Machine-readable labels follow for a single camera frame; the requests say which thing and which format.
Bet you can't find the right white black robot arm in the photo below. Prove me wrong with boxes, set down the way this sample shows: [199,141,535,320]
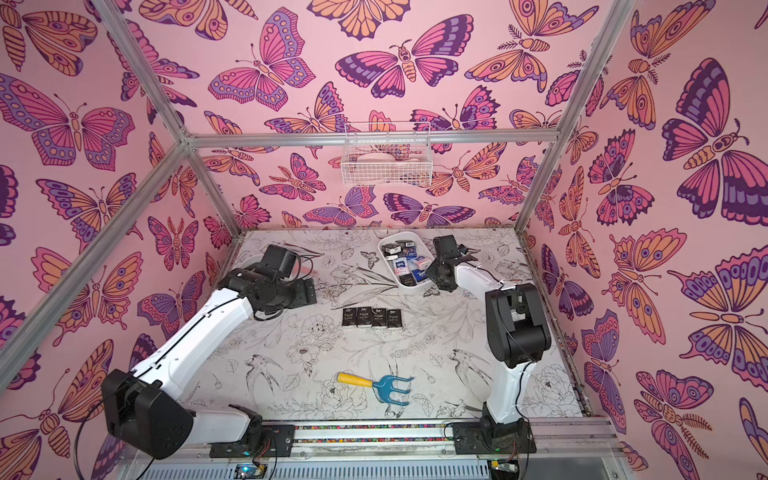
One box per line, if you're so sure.
[427,235,552,440]

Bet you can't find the blue tissue pack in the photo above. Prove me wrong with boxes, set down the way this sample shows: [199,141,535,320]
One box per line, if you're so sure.
[390,257,410,276]

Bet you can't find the aluminium mounting rail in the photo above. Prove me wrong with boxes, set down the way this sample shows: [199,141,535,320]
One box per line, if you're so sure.
[166,417,623,463]

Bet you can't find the blue yellow toy rake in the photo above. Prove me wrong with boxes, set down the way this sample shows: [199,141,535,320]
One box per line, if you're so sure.
[336,372,414,407]

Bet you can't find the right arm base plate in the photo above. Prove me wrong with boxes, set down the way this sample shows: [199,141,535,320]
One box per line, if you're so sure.
[450,418,537,456]

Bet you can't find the pink white tissue pack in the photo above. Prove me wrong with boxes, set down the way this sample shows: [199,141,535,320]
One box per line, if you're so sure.
[409,256,432,271]

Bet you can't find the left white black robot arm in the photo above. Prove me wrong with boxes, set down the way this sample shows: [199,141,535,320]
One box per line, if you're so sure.
[101,244,317,460]

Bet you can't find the white wire wall basket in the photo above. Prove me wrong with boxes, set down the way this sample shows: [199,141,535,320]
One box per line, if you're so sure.
[338,121,434,188]

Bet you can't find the green circuit board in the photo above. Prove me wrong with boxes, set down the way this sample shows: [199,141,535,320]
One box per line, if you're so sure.
[233,464,267,480]

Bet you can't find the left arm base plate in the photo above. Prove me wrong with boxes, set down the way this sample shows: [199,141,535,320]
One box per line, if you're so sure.
[209,424,296,459]

